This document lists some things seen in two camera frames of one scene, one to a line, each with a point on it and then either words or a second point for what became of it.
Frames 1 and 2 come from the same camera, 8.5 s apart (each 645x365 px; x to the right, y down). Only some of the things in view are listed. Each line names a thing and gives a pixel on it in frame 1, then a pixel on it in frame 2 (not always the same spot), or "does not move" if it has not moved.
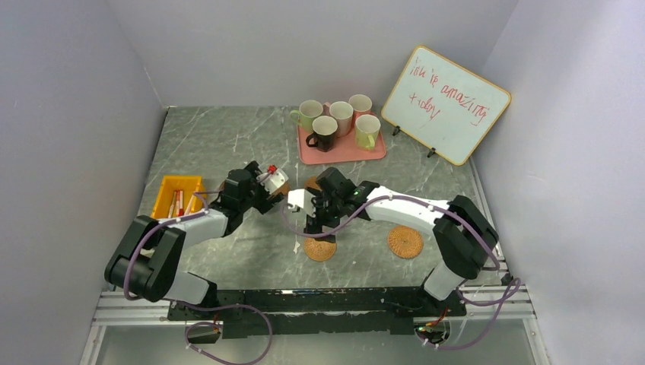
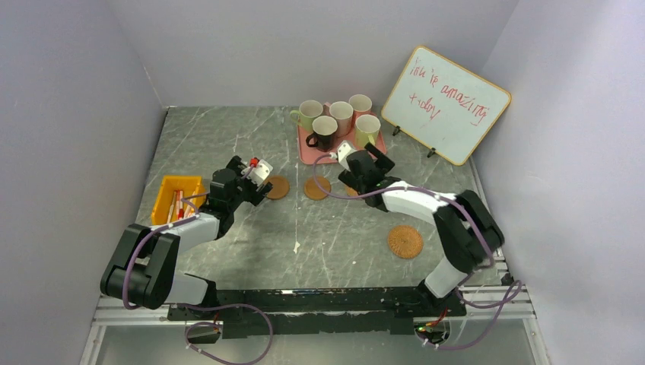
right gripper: x=312 y=224 → x=383 y=162
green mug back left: x=309 y=109 does not move
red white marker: x=179 y=211 does not move
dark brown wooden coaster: x=284 y=188 does not move
